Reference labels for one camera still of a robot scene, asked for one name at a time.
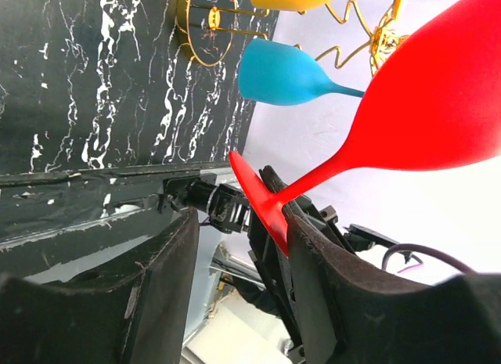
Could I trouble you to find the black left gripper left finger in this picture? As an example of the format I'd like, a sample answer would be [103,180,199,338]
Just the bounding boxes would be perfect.
[1,208,200,363]

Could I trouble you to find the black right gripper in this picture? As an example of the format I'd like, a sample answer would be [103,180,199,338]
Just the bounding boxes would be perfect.
[246,164,424,364]

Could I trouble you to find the gold wire wine glass rack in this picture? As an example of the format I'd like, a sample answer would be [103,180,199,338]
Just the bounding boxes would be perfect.
[175,0,412,77]

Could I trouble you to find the red wine glass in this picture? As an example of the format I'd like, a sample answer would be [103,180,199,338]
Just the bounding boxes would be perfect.
[229,0,500,252]

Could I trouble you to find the blue wine glass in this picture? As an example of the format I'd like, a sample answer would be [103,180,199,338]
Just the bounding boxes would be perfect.
[238,38,364,106]

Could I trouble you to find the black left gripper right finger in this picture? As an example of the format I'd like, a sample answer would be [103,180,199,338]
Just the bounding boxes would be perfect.
[287,214,501,364]

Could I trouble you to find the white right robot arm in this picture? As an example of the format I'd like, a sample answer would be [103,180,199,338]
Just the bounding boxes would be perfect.
[159,176,399,363]

